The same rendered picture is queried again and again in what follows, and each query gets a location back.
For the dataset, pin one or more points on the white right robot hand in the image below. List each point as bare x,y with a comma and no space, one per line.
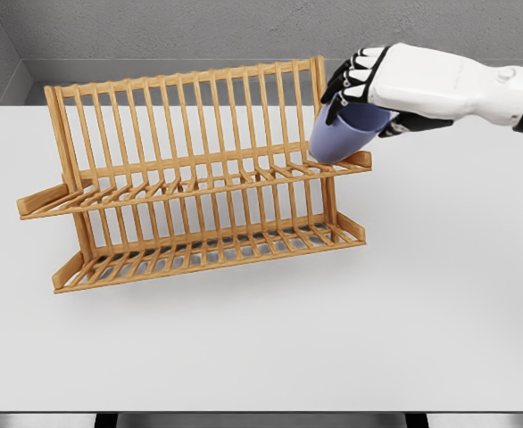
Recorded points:
411,80

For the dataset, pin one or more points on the blue cup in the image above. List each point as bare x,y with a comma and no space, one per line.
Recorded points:
344,134

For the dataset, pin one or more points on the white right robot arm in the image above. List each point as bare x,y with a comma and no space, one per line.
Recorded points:
502,96

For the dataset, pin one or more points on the wooden two-tier dish rack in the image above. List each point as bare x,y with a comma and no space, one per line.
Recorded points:
190,178

